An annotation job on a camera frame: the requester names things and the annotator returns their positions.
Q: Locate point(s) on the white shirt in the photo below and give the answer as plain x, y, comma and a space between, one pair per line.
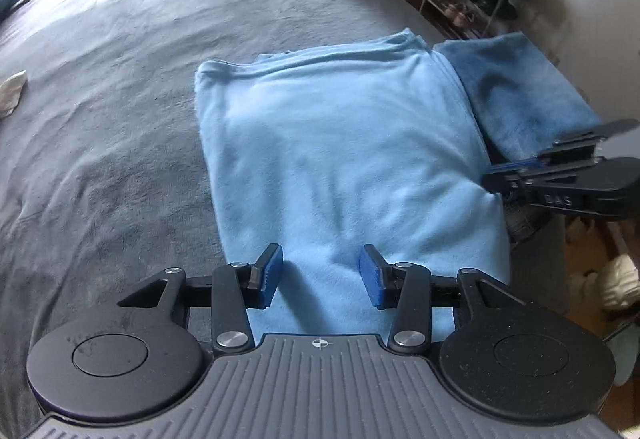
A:
11, 94

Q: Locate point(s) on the beige shoe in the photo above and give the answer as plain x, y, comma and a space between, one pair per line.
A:
457, 14

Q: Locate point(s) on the teal object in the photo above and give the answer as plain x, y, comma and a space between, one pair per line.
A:
625, 354

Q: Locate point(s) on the blue towel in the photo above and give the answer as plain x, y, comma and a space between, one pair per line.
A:
525, 94

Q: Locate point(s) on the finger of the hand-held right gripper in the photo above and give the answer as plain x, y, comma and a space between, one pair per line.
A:
575, 148
555, 191

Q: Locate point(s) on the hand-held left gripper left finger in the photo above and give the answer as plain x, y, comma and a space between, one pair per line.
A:
272, 274

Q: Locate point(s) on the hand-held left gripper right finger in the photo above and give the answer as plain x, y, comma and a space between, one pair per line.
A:
370, 276

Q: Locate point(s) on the light blue t-shirt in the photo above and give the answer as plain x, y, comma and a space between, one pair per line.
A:
340, 159

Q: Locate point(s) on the white fluffy slipper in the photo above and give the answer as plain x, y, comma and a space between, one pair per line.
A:
620, 281

